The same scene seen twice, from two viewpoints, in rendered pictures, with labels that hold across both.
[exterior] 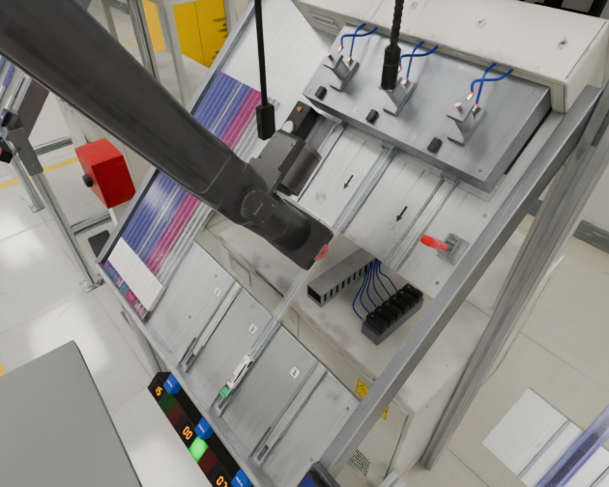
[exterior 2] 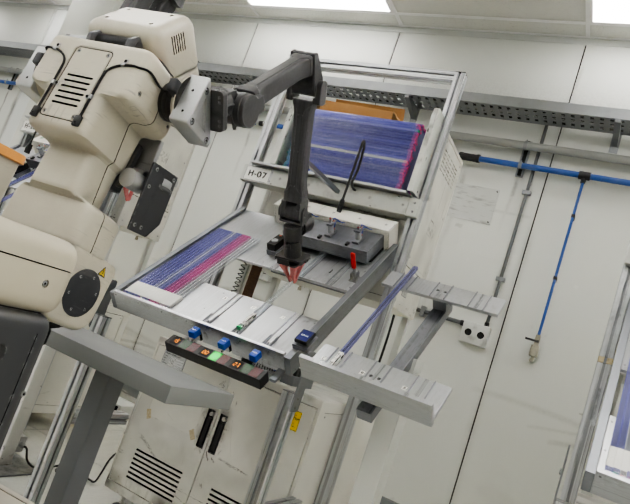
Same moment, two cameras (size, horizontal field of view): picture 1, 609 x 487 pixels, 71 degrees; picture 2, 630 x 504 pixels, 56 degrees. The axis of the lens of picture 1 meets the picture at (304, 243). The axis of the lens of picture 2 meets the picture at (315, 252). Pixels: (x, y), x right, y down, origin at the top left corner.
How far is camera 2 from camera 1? 1.63 m
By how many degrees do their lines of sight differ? 54
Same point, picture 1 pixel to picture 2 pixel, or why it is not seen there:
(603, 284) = not seen: outside the picture
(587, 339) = not seen: outside the picture
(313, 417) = (296, 329)
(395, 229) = (329, 275)
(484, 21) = (361, 218)
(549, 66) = (383, 228)
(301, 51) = (270, 228)
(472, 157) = (361, 247)
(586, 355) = not seen: outside the picture
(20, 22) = (308, 132)
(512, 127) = (373, 241)
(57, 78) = (305, 144)
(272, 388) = (269, 324)
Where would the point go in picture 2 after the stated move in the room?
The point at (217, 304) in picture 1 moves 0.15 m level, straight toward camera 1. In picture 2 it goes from (225, 302) to (251, 310)
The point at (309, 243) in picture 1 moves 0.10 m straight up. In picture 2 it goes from (302, 257) to (312, 228)
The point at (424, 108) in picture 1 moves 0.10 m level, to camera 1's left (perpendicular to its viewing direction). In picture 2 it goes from (341, 236) to (316, 226)
